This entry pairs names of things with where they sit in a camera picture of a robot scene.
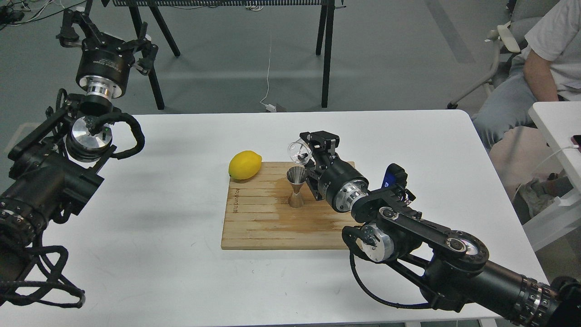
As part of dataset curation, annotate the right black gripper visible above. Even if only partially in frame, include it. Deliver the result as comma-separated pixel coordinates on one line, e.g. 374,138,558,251
300,131,369,213

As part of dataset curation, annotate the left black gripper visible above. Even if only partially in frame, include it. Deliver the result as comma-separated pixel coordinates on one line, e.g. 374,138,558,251
57,9,158,99

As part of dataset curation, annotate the small clear glass beaker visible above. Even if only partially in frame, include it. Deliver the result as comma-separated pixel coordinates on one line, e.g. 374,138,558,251
288,139,313,165

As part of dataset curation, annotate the steel jigger measuring cup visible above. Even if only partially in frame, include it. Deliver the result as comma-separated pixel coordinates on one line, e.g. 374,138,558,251
286,166,306,208

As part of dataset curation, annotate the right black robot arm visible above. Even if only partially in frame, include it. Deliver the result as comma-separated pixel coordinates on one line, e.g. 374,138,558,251
292,131,580,327

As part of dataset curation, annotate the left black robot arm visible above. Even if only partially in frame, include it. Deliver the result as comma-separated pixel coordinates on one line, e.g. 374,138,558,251
0,9,158,308

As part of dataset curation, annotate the yellow lemon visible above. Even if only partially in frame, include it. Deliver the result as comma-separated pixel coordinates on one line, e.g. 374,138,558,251
228,150,263,180

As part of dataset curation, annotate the wooden cutting board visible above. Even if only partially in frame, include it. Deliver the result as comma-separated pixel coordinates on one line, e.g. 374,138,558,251
221,162,356,250

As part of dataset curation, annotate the seated person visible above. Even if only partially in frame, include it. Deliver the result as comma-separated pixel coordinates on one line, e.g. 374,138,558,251
468,0,581,218

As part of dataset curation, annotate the grey office chair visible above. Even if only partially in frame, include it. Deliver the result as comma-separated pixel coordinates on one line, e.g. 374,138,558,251
448,18,538,109

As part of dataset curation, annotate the white side table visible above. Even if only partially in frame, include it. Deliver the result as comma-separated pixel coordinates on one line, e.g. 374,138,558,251
523,101,581,251

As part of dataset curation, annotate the white charger cable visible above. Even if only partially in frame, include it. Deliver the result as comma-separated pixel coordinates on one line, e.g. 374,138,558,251
260,34,278,113

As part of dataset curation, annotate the floor cables bundle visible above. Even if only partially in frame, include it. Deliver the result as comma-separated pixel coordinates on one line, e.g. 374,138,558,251
0,0,89,29

